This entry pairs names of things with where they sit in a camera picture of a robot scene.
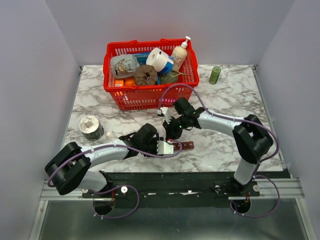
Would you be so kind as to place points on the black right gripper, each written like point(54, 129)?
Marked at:
point(170, 133)

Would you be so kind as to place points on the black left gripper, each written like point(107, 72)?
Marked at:
point(154, 140)

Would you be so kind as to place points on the red weekly pill organizer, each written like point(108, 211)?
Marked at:
point(186, 146)

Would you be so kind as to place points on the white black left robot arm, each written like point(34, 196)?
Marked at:
point(71, 167)

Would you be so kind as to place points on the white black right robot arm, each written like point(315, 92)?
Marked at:
point(252, 139)

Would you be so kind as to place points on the red plastic shopping basket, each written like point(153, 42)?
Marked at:
point(149, 97)

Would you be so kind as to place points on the green round vegetable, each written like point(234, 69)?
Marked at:
point(170, 78)

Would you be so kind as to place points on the orange fruit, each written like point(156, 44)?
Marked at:
point(129, 82)

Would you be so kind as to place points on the orange small box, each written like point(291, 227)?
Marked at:
point(119, 83)

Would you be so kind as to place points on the green cylindrical can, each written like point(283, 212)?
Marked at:
point(215, 74)

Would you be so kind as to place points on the white toilet paper roll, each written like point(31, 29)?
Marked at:
point(159, 60)

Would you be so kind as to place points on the cream pump lotion bottle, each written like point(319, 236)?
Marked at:
point(179, 54)

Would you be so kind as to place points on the grey cartoon snack bag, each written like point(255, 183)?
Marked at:
point(124, 66)

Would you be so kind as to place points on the blue package in basket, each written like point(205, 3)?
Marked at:
point(142, 57)

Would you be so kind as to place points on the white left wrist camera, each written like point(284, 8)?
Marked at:
point(164, 148)

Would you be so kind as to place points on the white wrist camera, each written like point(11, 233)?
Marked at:
point(164, 148)
point(165, 113)

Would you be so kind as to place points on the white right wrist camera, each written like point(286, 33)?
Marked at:
point(165, 113)

